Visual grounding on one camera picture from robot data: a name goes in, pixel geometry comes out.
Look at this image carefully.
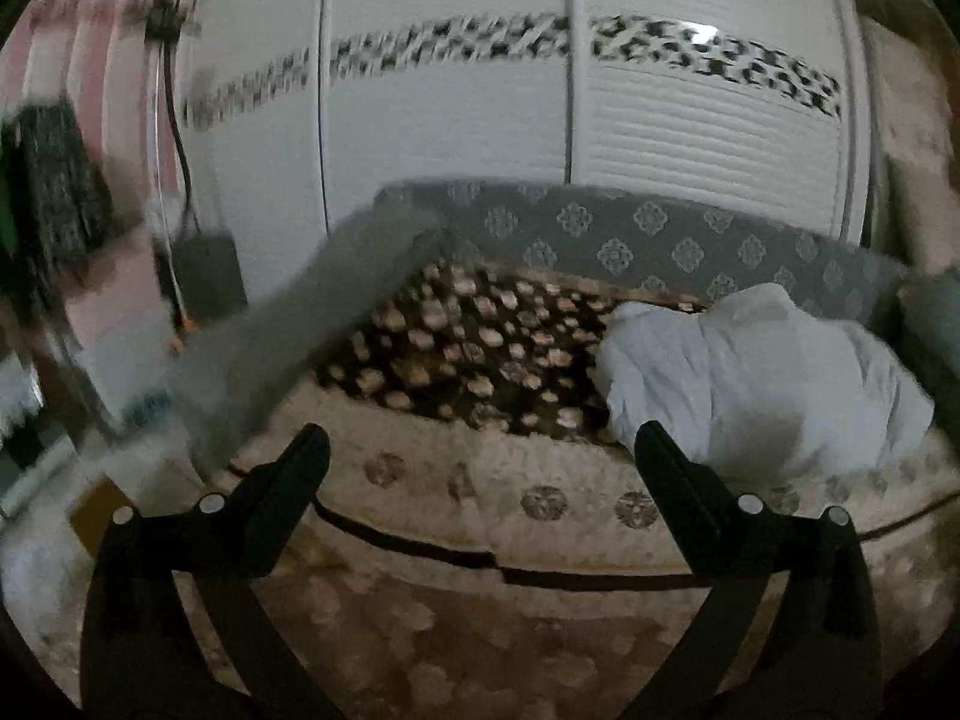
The pink storage box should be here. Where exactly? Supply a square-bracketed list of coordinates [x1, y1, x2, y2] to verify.
[64, 240, 188, 428]

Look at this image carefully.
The plain grey cloth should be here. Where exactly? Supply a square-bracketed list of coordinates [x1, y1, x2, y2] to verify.
[169, 206, 451, 458]

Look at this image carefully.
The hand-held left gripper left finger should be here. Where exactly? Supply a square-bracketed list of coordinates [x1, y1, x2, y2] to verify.
[79, 422, 347, 720]

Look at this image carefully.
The black white patterned cloth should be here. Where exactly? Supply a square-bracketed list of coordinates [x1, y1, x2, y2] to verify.
[0, 101, 117, 278]

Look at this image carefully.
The floral bed mattress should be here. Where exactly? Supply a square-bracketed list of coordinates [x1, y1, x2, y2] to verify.
[30, 259, 960, 720]

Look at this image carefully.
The white sliding-door wardrobe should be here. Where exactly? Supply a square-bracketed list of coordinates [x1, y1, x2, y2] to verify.
[176, 0, 882, 316]

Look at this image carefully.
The pink curtain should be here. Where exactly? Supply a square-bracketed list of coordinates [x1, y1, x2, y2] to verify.
[22, 0, 196, 196]

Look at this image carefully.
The black light stand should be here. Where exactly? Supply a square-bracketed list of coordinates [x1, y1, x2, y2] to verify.
[142, 0, 203, 241]

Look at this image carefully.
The white down jacket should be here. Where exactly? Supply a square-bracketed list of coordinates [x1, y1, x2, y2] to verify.
[596, 283, 937, 481]

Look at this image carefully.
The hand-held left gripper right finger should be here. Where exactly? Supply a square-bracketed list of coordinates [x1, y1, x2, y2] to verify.
[621, 420, 884, 720]

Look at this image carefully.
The grey-green pillow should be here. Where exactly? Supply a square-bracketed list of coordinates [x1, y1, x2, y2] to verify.
[900, 266, 960, 406]

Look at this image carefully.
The dark grey box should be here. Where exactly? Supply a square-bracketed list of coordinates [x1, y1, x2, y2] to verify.
[171, 232, 248, 320]

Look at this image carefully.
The grey padded bed rail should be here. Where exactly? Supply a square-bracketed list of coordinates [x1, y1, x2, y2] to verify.
[373, 178, 912, 323]

